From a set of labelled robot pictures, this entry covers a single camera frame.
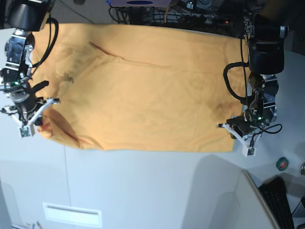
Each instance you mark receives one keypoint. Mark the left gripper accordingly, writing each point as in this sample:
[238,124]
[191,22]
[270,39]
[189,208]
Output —
[243,127]

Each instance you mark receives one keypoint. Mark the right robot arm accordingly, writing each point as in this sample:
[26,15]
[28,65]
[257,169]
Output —
[26,17]

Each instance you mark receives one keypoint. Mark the black keyboard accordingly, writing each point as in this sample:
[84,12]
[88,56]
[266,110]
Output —
[274,193]

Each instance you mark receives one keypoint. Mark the orange t-shirt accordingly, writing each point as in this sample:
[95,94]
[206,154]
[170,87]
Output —
[138,88]

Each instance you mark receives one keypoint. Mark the green tape roll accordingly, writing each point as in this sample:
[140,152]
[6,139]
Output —
[282,164]

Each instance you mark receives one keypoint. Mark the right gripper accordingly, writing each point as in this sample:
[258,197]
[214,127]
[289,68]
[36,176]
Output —
[27,104]

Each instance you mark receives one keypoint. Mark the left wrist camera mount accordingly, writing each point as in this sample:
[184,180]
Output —
[249,141]

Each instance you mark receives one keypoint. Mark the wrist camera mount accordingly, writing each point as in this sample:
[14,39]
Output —
[249,141]
[26,124]

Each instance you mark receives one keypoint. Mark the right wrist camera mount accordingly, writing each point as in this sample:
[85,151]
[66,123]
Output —
[26,124]

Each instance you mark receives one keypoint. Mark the metal knob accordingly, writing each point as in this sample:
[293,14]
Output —
[302,169]

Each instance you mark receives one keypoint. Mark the white partition panel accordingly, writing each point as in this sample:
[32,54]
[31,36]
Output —
[256,214]

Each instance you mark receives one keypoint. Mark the white recessed table tray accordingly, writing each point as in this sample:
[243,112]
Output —
[71,215]

